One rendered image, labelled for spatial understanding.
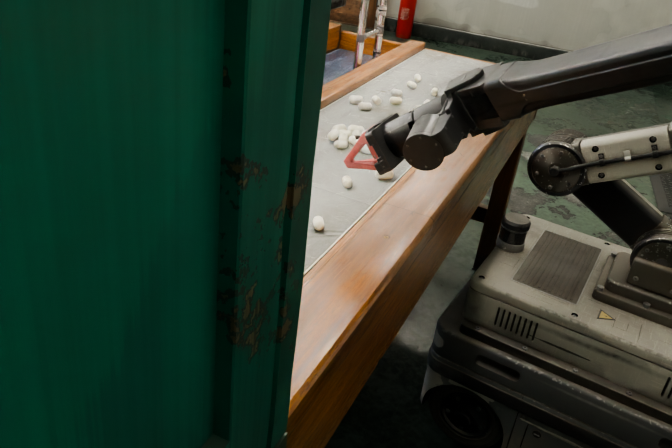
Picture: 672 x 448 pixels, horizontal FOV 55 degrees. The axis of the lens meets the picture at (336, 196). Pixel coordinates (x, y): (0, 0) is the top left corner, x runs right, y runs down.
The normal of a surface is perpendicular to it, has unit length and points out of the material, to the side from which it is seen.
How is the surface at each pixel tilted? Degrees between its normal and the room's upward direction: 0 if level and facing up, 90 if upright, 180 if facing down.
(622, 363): 92
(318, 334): 0
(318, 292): 0
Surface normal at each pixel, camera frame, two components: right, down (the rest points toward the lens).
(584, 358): -0.52, 0.34
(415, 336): 0.11, -0.88
